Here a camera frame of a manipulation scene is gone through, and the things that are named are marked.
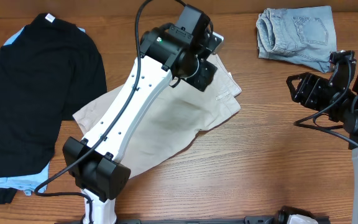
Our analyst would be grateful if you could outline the beige cotton shorts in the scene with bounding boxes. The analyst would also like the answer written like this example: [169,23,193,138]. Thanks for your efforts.
[72,53,242,179]

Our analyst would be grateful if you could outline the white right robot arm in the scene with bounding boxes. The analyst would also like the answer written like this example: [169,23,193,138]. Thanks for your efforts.
[286,72,358,223]

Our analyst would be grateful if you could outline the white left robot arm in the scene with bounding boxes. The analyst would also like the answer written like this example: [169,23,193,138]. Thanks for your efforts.
[63,21,224,223]

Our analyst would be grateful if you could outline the folded blue denim shorts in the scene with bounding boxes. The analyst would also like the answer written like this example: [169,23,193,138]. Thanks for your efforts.
[256,6,337,73]

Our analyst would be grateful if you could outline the black t-shirt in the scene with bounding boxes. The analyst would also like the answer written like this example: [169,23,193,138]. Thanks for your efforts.
[0,12,108,205]

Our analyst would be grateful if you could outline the light blue garment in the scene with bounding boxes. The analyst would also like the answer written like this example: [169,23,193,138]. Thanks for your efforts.
[0,26,86,197]

